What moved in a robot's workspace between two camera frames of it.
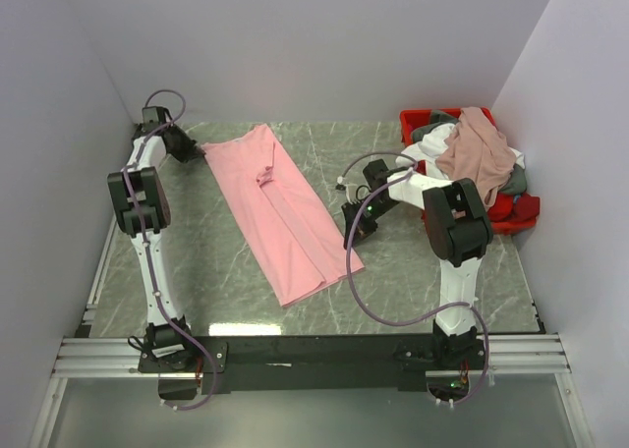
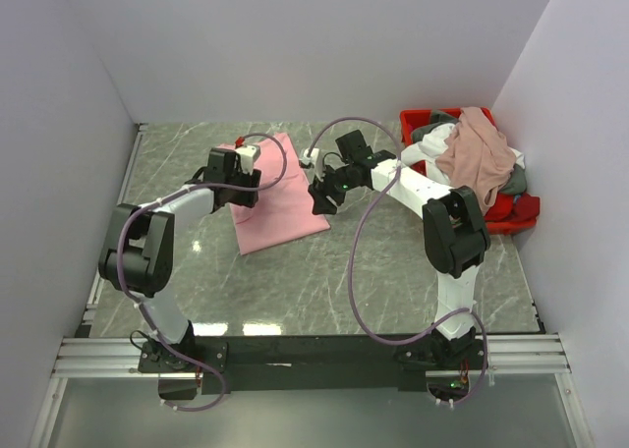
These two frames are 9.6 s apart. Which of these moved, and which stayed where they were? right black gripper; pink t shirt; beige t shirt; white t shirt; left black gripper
Moved: pink t shirt; left black gripper; right black gripper
Stayed: beige t shirt; white t shirt
